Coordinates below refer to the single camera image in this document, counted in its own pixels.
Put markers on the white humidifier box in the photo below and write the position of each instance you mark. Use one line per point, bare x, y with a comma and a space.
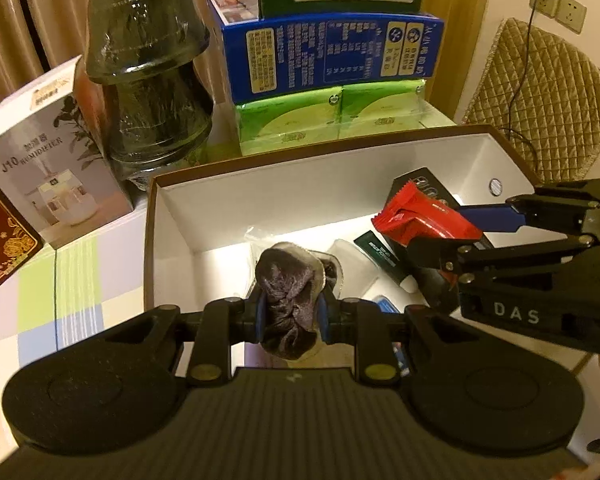
55, 170

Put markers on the checked cloth covered desktop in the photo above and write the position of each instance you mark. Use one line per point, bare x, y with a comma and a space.
80, 285

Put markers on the quilted chair cover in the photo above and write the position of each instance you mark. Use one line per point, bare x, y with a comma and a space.
545, 100

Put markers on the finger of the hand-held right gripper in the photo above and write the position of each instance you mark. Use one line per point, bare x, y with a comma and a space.
490, 219
445, 257

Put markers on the dark hair scrunchie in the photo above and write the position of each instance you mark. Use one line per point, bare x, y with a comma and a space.
290, 285

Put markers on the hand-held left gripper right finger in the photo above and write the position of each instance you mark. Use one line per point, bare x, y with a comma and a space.
323, 320

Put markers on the green tissue packet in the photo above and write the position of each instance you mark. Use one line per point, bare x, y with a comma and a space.
285, 120
380, 110

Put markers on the blue tissue pack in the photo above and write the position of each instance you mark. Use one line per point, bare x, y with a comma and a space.
387, 306

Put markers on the beige curtain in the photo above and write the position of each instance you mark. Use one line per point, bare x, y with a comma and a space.
30, 10

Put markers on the green lip gel tube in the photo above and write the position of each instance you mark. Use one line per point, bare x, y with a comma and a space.
380, 255

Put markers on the red snack packet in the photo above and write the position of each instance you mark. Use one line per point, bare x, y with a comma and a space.
420, 220

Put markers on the clear plastic cup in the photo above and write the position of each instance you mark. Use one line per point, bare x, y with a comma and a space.
352, 270

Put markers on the brown cardboard storage box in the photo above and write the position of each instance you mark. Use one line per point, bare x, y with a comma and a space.
280, 200

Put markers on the red gift box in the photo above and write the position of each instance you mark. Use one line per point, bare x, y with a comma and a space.
5, 240

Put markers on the red and white small box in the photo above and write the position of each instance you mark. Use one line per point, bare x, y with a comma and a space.
230, 7

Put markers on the black shaver box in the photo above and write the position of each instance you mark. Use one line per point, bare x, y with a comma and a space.
430, 189

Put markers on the blue carton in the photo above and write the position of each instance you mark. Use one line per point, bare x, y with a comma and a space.
330, 50

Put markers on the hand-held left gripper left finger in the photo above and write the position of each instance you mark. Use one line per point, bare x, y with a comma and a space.
261, 320

